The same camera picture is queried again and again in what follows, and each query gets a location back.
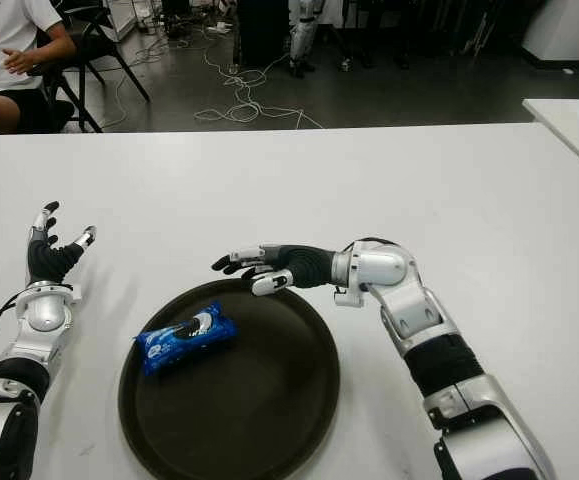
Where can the black folding chair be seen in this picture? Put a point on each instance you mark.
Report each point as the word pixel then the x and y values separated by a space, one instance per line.
pixel 100 27

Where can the white panel board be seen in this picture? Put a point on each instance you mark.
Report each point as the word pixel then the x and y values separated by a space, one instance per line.
pixel 119 17

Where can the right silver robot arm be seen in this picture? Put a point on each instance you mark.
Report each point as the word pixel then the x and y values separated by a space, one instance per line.
pixel 419 310

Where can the grey folded stand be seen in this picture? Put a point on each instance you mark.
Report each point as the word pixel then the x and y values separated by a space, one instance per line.
pixel 479 35

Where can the blue Oreo cookie packet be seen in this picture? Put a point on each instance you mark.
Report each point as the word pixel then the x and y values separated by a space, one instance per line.
pixel 184 337

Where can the white cabinet black base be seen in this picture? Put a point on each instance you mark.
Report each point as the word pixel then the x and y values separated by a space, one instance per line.
pixel 564 25

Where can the silver humanoid robot legs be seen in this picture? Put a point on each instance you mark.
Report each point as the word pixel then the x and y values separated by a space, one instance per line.
pixel 301 35

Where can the round dark brown tray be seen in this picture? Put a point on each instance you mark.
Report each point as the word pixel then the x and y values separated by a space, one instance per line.
pixel 249 400

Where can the white side table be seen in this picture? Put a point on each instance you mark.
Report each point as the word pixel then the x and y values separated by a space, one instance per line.
pixel 569 125

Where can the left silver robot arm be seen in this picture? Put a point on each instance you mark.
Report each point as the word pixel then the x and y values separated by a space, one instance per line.
pixel 44 315

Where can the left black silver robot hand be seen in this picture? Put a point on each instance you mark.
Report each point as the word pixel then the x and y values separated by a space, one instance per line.
pixel 46 260

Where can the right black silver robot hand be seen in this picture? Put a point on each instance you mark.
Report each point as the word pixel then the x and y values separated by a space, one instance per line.
pixel 304 265

